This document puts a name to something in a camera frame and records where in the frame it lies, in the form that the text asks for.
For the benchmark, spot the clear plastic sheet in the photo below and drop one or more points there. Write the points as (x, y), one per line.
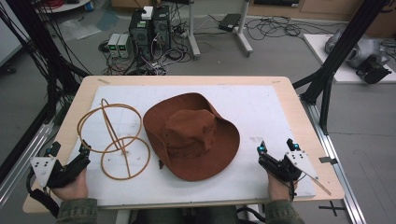
(79, 29)

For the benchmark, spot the white box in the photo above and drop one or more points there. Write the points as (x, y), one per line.
(147, 13)

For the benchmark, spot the black device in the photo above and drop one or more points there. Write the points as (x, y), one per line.
(373, 73)

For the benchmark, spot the tan tape strip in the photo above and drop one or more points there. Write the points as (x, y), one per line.
(322, 186)
(103, 81)

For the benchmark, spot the white round table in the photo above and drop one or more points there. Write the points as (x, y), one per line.
(67, 5)

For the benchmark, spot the grey power supply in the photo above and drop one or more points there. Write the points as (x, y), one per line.
(124, 46)
(113, 45)

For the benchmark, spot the white floor platform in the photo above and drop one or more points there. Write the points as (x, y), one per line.
(342, 74)

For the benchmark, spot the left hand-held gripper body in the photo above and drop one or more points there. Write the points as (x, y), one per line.
(67, 174)

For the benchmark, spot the grey desk leg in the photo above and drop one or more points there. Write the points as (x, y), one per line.
(244, 34)
(193, 34)

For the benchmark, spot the grey robot shell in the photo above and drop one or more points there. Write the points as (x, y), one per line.
(364, 51)

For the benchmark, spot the brown wide-brim hat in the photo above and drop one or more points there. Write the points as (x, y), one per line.
(193, 137)

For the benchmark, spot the white table mat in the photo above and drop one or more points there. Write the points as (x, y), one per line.
(255, 112)

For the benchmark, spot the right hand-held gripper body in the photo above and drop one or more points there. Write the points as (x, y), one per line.
(277, 168)

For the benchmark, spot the black tape piece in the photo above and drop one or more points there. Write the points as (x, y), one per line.
(328, 160)

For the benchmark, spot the person's right hand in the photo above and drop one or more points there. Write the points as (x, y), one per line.
(278, 191)

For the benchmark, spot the aluminium rail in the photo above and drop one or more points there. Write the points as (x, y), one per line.
(336, 161)
(25, 155)

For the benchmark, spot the black computer tower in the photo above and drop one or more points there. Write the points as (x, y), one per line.
(140, 34)
(162, 28)

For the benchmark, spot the person's legs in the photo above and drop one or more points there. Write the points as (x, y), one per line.
(186, 216)

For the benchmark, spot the black flat box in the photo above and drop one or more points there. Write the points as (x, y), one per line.
(229, 21)

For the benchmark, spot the person's left hand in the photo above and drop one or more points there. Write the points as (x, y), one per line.
(73, 189)

